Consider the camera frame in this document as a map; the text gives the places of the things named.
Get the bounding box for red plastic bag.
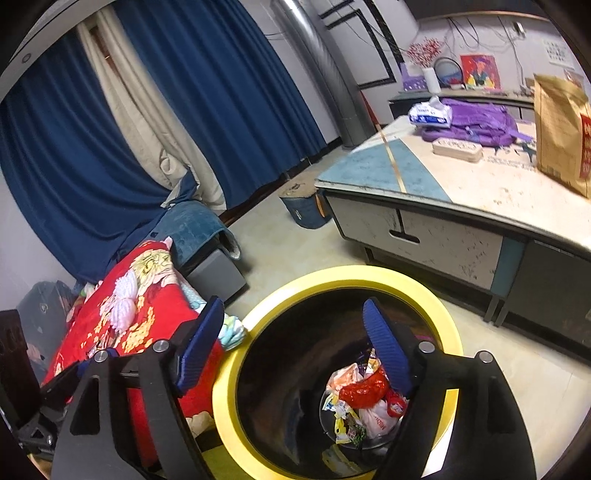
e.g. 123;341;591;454
339;367;390;409

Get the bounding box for red snack tube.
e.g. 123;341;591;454
386;390;408;419

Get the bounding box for white printed plastic bag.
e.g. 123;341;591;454
358;400;399;440

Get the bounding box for green pea snack packet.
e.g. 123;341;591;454
346;419;367;449

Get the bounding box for yellow rimmed trash bin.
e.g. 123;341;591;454
213;265;463;479

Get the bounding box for grey sofa cushion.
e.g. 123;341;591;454
17;281;76;382

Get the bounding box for red floral blanket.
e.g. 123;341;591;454
42;240;224;467

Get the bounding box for blue sofa cover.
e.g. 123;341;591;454
145;200;242;274

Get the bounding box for blue storage stool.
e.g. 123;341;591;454
279;178;332;229

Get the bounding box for coffee table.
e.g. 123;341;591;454
315;117;590;360

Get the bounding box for blue curtain left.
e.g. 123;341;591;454
1;31;170;283

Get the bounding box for blue curtain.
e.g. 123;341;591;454
1;31;170;283
114;1;327;208

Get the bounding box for beige curtain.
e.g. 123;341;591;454
76;6;226;214

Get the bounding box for beige power strip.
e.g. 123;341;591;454
432;138;483;163

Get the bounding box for silver tower air conditioner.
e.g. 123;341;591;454
270;0;375;150

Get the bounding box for tissue pack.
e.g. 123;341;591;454
408;96;453;128

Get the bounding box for purple cloth bag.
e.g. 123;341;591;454
421;98;534;147

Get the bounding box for blue curtain right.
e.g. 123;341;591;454
114;1;327;208

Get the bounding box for black tv stand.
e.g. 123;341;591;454
389;88;535;122

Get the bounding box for round mirror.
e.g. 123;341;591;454
434;57;464;89

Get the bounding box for colourful painting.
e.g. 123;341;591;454
460;54;501;90

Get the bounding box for white vase red flowers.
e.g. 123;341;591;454
407;38;443;95

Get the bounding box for brown paper bag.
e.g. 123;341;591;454
534;75;590;199

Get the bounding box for black curved television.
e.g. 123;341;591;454
405;0;548;21

